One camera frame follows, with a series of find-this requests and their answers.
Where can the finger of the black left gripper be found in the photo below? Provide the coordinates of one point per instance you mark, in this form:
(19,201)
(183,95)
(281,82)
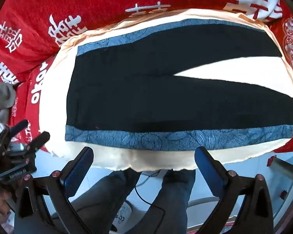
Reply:
(38,142)
(18,128)

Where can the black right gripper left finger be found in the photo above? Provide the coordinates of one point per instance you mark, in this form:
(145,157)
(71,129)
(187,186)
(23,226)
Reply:
(31,213)

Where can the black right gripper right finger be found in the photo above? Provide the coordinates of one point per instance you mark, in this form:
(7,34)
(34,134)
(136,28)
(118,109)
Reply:
(255,214)

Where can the black pants with blue stripe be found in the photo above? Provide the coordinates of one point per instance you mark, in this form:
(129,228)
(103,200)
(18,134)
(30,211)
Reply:
(178,86)

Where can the person's left hand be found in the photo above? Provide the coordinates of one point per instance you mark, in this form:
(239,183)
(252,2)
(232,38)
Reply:
(4,196)

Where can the grey beige garment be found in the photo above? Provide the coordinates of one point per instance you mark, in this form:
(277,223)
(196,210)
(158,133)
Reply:
(7,100)

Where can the metal chair leg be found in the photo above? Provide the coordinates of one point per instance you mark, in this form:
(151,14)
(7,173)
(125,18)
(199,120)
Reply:
(281,166)

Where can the white slipper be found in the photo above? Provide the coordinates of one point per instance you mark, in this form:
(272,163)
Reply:
(122,216)

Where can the red sofa cover white characters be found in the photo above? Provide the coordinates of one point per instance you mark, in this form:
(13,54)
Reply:
(32,32)

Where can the cream cloth sheet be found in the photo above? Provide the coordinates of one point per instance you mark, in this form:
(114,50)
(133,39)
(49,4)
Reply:
(53,115)

